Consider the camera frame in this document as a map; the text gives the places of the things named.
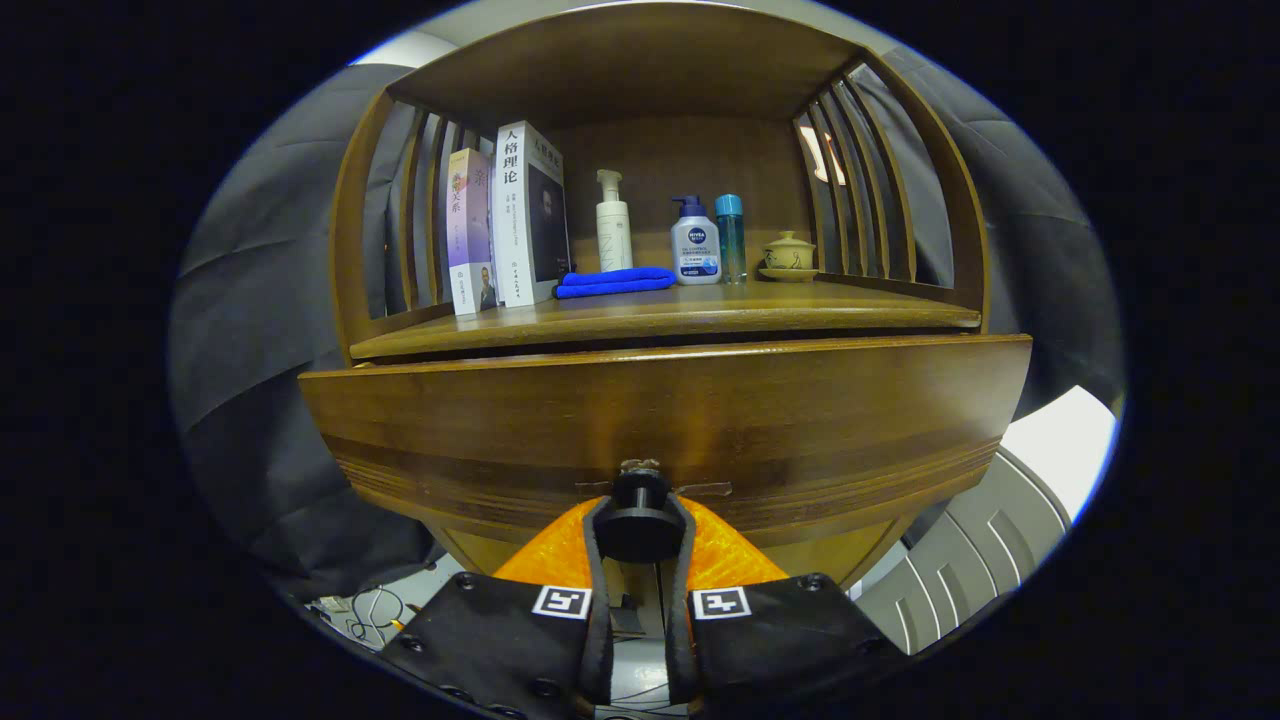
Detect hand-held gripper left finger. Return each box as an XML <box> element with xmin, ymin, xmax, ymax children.
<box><xmin>378</xmin><ymin>495</ymin><xmax>615</xmax><ymax>720</ymax></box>

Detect wooden countertop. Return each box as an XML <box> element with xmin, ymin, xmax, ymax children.
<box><xmin>350</xmin><ymin>278</ymin><xmax>983</xmax><ymax>361</ymax></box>

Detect blue folded cloth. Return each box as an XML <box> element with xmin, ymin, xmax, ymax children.
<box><xmin>555</xmin><ymin>266</ymin><xmax>678</xmax><ymax>300</ymax></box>

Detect white flat panel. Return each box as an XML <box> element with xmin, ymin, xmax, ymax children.
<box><xmin>1000</xmin><ymin>385</ymin><xmax>1119</xmax><ymax>521</ymax></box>

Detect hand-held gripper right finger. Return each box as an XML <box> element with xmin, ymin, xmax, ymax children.
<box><xmin>664</xmin><ymin>495</ymin><xmax>913</xmax><ymax>720</ymax></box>

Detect white bottle blue pump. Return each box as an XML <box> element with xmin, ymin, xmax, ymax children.
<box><xmin>671</xmin><ymin>195</ymin><xmax>722</xmax><ymax>286</ymax></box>

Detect black backdrop cloth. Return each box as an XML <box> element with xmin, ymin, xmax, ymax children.
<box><xmin>168</xmin><ymin>45</ymin><xmax>1126</xmax><ymax>601</ymax></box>

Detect wooden drawer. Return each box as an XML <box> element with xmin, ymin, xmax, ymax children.
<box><xmin>298</xmin><ymin>333</ymin><xmax>1033</xmax><ymax>591</ymax></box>

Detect grey plastic chair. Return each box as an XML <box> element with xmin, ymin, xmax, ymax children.
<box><xmin>850</xmin><ymin>445</ymin><xmax>1073</xmax><ymax>656</ymax></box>

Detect purple book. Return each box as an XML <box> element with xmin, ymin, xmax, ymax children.
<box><xmin>444</xmin><ymin>148</ymin><xmax>498</xmax><ymax>318</ymax></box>

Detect wooden cabinet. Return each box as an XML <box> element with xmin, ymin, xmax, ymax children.
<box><xmin>298</xmin><ymin>0</ymin><xmax>1033</xmax><ymax>601</ymax></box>

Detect teal glass bottle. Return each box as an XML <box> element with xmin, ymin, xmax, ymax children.
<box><xmin>715</xmin><ymin>193</ymin><xmax>748</xmax><ymax>284</ymax></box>

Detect black round drawer knob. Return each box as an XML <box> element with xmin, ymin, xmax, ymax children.
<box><xmin>592</xmin><ymin>460</ymin><xmax>687</xmax><ymax>564</ymax></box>

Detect yellow lidded teacup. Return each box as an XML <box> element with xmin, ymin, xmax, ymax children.
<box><xmin>764</xmin><ymin>231</ymin><xmax>817</xmax><ymax>271</ymax></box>

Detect white book with portrait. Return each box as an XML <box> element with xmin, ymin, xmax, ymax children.
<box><xmin>493</xmin><ymin>120</ymin><xmax>573</xmax><ymax>309</ymax></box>

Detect thin cables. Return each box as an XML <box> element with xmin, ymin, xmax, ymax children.
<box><xmin>310</xmin><ymin>585</ymin><xmax>441</xmax><ymax>651</ymax></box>

